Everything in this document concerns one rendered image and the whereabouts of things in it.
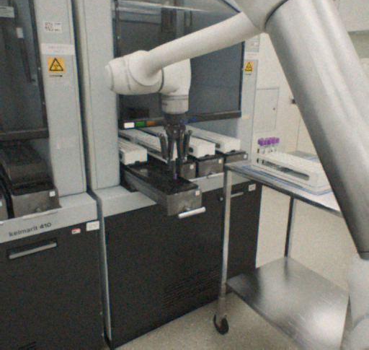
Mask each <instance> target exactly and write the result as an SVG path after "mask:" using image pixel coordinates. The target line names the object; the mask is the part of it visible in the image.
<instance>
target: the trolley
mask: <svg viewBox="0 0 369 350"><path fill-rule="evenodd" d="M286 154H290V155H291V156H292V155H294V157H299V158H301V159H306V160H310V161H312V162H317V163H319V164H321V163H320V161H319V158H318V157H317V155H316V154H312V153H308V152H302V151H300V150H298V151H294V152H286ZM251 163H252V160H251V159H249V160H244V161H240V162H232V163H228V164H224V165H223V169H224V175H223V205H222V222H221V252H220V268H219V284H218V312H217V313H216V315H215V316H214V324H215V327H216V329H217V331H218V332H219V333H221V335H224V333H227V332H228V323H227V321H226V313H225V312H224V310H225V296H226V286H227V287H228V289H229V290H231V291H232V292H233V293H234V294H235V295H237V296H238V297H239V298H240V299H242V300H243V301H244V302H245V304H246V305H248V306H250V307H251V308H252V309H253V310H254V311H255V312H256V313H257V314H259V315H260V316H261V318H262V319H264V320H266V321H267V322H268V323H269V324H270V325H271V326H272V327H273V328H275V329H276V331H277V332H278V333H280V334H282V335H283V336H284V337H285V338H286V339H288V340H289V342H290V343H291V344H293V345H294V346H295V347H296V348H297V349H299V350H350V337H351V334H352V330H353V329H354V328H353V324H352V316H351V306H350V293H349V292H347V290H346V289H343V288H342V287H340V286H338V285H336V284H335V283H333V282H330V281H329V280H327V279H326V278H325V277H323V276H322V275H320V274H318V273H316V272H315V271H312V270H311V269H309V268H308V267H306V265H304V264H302V263H300V262H298V261H297V260H295V259H294V258H291V250H292V243H293V230H294V224H295V212H296V206H297V200H299V201H302V202H304V203H306V204H310V205H312V206H315V207H316V208H319V209H322V210H325V211H326V212H328V213H330V214H333V215H335V216H338V217H340V218H343V216H342V213H341V211H340V208H339V207H338V205H337V202H336V200H335V198H334V195H333V192H332V190H331V188H328V189H325V190H322V191H317V192H315V191H311V190H309V189H306V188H303V187H302V186H299V185H296V184H294V183H290V182H288V181H286V180H282V179H280V178H276V177H275V176H272V175H270V174H268V173H265V172H262V171H259V170H255V169H252V168H251ZM232 173H235V174H238V175H239V176H242V177H243V178H246V179H248V180H251V181H253V182H256V183H259V184H261V185H264V186H266V187H268V188H271V189H273V190H276V191H279V192H281V193H284V194H286V195H287V196H289V197H290V202H289V209H288V222H287V229H286V236H285V249H284V256H283V257H281V258H279V259H277V260H275V261H272V262H269V263H266V264H264V265H262V266H259V267H256V268H254V269H251V270H249V271H247V272H246V273H243V274H241V275H238V276H235V277H233V278H231V279H228V280H226V269H227V255H228V228H229V214H230V201H231V175H232Z"/></svg>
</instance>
